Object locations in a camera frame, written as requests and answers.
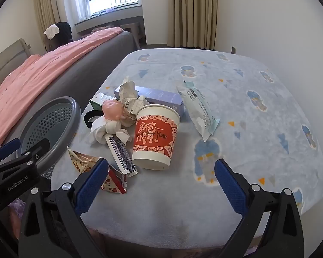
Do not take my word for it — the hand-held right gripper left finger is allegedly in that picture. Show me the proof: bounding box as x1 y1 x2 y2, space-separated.
17 158 109 258

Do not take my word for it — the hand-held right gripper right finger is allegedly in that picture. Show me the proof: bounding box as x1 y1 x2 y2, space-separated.
214 158 304 258

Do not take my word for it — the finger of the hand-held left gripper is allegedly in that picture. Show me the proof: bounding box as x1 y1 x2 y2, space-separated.
16 138 51 167
0 138 21 167

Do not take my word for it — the grey perforated plastic basket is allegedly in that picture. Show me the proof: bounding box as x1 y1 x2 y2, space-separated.
17 96 82 179

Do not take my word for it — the paper cup with red label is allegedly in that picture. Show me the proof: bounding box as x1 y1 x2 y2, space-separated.
131 104 181 170

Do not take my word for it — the long purple box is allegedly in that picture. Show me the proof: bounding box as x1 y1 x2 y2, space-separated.
114 85 185 117

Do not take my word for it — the cream and red snack wrapper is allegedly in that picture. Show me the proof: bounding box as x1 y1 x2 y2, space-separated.
67 146 128 194

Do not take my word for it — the blue patterned card box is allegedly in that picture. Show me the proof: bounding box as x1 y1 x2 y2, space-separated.
105 136 138 178

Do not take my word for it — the printed light blue blanket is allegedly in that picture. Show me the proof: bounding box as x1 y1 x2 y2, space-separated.
51 49 323 248

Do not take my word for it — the bed with pink blanket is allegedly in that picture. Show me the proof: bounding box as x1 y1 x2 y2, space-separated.
0 27 123 151

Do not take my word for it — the small green and white box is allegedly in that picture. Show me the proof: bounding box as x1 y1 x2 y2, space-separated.
89 92 117 112

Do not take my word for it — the white and teal plastic packet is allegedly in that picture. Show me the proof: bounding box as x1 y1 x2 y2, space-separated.
176 80 221 142

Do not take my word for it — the grey bed headboard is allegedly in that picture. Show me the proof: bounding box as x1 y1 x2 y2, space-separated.
0 38 30 94

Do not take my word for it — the crumpled printed paper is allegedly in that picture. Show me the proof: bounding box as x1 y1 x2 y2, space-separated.
118 76 151 127

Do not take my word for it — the dark chair with white cloth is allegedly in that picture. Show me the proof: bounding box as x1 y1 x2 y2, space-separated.
42 21 73 53

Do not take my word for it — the beige curtain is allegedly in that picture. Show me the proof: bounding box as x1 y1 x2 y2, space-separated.
32 0 72 38
167 0 218 51

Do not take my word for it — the grey window sill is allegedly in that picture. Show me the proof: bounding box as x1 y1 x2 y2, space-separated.
75 4 144 34

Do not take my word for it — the white plastic stool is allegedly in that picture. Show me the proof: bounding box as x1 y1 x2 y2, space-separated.
121 21 146 49

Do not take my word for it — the black strap loop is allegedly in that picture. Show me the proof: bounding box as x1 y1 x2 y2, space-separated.
83 110 103 129

